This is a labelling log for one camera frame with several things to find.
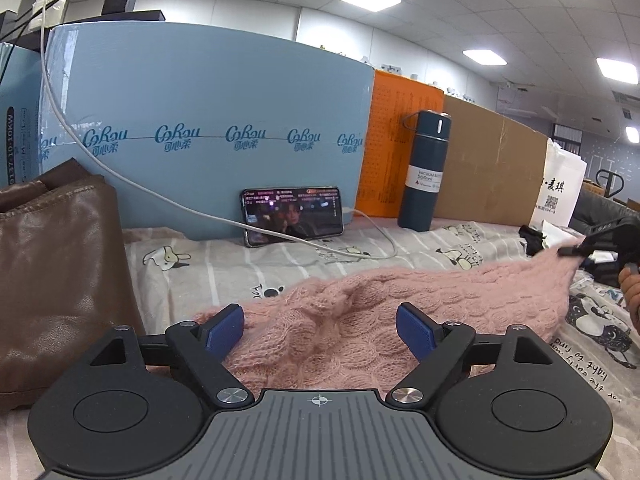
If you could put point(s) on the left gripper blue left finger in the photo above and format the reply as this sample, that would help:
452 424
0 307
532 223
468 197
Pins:
199 351

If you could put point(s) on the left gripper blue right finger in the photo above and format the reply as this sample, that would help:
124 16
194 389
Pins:
440 350

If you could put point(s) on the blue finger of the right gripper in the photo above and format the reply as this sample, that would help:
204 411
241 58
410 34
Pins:
618 237

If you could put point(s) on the pink knitted sweater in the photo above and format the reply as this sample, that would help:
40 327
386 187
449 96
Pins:
339 333

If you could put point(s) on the person's right hand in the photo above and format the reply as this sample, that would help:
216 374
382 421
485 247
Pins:
630 286

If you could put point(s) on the black folded garment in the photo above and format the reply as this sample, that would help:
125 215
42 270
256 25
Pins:
532 239

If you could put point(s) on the white shopping bag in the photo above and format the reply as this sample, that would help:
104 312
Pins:
560 187

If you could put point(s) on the brown cardboard box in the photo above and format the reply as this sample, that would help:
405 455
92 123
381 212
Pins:
494 167

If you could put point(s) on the dark blue vacuum bottle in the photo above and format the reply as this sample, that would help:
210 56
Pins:
425 169

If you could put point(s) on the brown leather jacket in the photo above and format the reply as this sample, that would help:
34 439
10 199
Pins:
65 279

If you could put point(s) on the black smartphone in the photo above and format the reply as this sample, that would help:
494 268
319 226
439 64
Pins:
306 213

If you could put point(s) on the light blue Corou box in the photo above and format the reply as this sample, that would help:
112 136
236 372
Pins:
180 119

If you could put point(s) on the orange cardboard box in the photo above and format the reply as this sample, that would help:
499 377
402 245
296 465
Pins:
394 104

